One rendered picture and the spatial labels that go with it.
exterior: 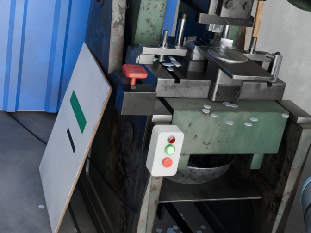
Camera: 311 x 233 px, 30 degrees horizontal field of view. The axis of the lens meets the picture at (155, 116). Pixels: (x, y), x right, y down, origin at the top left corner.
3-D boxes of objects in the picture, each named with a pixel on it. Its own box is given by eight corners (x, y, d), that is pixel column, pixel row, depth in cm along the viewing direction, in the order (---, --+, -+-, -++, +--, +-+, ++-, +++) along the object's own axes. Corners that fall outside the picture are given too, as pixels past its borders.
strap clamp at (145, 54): (185, 65, 185) (191, 34, 181) (135, 63, 178) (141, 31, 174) (178, 59, 190) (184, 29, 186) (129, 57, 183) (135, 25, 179)
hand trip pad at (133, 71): (144, 99, 158) (149, 73, 155) (123, 99, 155) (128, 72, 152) (136, 89, 163) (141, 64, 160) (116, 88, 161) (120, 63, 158)
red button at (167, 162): (171, 168, 158) (173, 158, 157) (162, 168, 157) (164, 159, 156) (170, 165, 159) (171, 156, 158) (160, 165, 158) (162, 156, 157)
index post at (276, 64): (276, 82, 186) (284, 53, 182) (268, 82, 185) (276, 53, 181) (272, 79, 188) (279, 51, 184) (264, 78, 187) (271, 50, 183)
